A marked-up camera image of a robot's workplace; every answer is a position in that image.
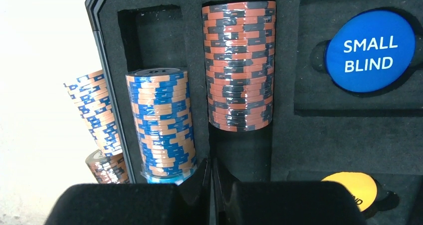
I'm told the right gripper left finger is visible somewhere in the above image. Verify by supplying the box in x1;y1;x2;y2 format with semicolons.
45;159;211;225

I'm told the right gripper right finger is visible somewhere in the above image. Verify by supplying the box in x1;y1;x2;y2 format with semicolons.
213;159;366;225

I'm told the orange black chip stack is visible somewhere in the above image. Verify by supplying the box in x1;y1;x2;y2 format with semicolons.
202;0;276;132

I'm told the black poker set case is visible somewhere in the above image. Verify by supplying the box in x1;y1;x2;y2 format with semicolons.
85;0;423;225

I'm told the yellow big blind button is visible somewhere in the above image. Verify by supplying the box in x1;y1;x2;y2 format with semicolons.
321;172;378;212

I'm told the brown black chip stack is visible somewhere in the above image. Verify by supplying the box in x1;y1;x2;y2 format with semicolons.
85;150;130;184

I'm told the blue chip stack in case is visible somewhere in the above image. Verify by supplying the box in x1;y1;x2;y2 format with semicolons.
125;67;197;185

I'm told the blue small blind button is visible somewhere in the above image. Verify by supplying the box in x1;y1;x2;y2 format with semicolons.
325;10;416;93

